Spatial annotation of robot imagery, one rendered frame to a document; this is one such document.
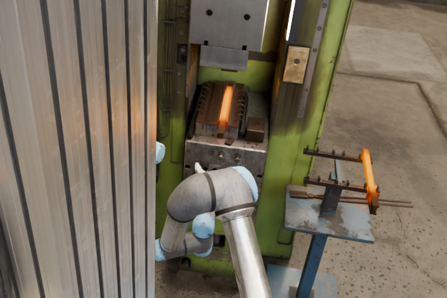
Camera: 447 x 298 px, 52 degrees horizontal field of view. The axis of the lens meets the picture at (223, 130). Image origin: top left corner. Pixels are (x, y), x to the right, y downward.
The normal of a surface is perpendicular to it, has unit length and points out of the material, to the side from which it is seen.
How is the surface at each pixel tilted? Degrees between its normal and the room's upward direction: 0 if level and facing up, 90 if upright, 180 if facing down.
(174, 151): 90
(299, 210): 0
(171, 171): 90
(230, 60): 90
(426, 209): 0
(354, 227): 0
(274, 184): 90
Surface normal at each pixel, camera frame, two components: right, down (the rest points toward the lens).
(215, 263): -0.10, 0.54
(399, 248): 0.09, -0.83
